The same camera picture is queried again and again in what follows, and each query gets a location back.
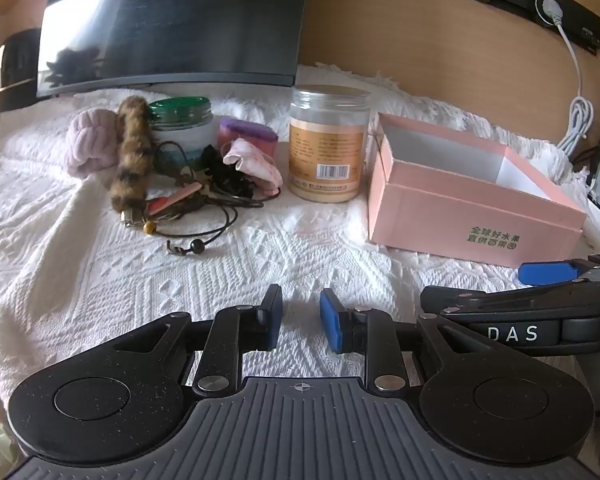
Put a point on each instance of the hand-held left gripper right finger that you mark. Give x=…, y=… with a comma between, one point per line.
x=330, y=322

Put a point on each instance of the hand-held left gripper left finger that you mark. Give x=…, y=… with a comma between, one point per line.
x=275, y=317

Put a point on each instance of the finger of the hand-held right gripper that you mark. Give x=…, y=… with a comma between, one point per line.
x=505, y=302
x=545, y=273

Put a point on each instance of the pink cardboard box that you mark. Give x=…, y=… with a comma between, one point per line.
x=430, y=215

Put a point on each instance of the pink hair clip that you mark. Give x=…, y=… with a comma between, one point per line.
x=186, y=192

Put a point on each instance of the pink cloth face mask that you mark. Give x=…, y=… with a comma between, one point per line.
x=252, y=162

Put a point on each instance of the red hair clip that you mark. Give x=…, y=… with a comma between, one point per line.
x=159, y=205

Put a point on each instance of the black hair scrunchie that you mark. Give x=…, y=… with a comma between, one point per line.
x=215, y=165

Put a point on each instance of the clear jar with orange label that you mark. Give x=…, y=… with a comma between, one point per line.
x=325, y=150

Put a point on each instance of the purple round container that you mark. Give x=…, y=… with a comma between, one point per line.
x=245, y=130

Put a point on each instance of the white textured blanket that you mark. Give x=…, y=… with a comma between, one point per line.
x=80, y=270

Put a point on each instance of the jar with green lid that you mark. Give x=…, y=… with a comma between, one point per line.
x=180, y=110

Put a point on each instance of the fluffy pink headband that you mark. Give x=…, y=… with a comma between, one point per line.
x=90, y=140

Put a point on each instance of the black computer monitor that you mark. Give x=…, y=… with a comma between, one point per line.
x=180, y=20

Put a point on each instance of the black thermos bottle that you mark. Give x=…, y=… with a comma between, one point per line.
x=17, y=60

